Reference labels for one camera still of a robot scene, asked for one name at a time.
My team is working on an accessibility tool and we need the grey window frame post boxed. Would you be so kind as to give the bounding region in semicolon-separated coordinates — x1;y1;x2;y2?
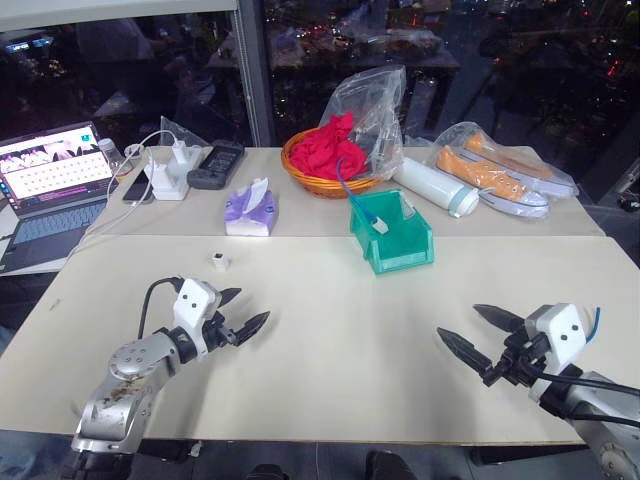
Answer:
233;0;276;149

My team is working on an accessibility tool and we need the thin blue wrist wire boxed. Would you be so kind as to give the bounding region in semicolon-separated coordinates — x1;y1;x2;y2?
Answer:
583;306;603;345

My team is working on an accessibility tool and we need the dark grey remote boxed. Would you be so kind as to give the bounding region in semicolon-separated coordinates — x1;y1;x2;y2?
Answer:
186;168;227;191

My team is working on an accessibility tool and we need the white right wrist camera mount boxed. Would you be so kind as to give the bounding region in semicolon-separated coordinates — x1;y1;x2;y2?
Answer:
523;302;589;377

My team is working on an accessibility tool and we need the clear plastic shoe bag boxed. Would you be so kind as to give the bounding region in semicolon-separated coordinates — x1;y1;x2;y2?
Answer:
426;120;582;220

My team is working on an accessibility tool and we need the white power adapter block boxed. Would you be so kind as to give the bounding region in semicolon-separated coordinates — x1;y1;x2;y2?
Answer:
144;148;193;202

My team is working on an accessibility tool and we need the blue cable with white connector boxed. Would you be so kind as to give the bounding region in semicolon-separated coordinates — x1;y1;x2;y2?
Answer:
335;158;393;237

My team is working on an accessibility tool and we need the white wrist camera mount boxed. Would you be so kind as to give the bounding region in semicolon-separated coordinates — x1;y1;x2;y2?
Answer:
172;278;223;359
523;302;589;377

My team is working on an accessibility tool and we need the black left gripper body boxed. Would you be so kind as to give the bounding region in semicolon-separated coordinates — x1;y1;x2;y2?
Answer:
201;298;240;357

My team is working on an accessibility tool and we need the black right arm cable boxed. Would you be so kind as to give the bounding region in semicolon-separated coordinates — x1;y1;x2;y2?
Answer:
519;363;640;427

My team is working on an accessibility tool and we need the white insulated bottle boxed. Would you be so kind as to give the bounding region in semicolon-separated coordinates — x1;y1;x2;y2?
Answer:
393;156;481;219

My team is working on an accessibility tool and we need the white charging cable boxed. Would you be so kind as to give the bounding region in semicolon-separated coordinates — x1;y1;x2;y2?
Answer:
83;129;177;237

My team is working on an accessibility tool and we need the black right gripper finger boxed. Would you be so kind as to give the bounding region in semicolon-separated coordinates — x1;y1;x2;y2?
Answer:
435;326;495;375
472;303;527;332

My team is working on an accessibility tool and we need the orange canvas sneaker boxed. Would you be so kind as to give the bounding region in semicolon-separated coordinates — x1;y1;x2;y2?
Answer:
435;145;551;218
464;131;577;198

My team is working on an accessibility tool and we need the clear plastic water bottle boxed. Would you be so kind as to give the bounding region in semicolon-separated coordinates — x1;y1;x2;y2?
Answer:
96;138;127;174

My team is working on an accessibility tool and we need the black handheld device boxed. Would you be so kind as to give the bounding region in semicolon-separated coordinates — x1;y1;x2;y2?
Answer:
201;141;247;177

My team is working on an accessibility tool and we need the orange wicker basket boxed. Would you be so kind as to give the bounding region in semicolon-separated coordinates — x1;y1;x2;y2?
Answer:
280;126;385;200

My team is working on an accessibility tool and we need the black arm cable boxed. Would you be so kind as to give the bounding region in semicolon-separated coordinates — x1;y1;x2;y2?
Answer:
519;363;640;427
138;277;182;337

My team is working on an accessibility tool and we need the black smartphone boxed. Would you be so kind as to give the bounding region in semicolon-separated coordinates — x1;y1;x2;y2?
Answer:
121;166;157;206

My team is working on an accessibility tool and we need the red cloth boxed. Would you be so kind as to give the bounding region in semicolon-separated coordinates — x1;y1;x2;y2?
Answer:
290;112;367;181

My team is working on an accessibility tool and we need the purple tissue pack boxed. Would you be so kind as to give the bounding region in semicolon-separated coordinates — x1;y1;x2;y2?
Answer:
223;176;279;238

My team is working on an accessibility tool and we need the green plastic bin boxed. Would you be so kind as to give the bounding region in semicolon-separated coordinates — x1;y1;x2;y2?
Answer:
347;188;436;278

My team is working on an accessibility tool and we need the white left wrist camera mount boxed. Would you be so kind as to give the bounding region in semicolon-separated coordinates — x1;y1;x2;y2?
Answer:
172;278;223;359

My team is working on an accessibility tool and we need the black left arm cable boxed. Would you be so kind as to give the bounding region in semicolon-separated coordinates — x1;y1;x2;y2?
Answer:
138;277;182;337

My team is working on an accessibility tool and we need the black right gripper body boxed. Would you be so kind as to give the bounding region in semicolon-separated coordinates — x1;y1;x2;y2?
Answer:
480;328;550;389

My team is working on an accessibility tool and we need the open laptop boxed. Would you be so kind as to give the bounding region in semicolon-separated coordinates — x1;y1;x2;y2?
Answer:
0;120;121;276

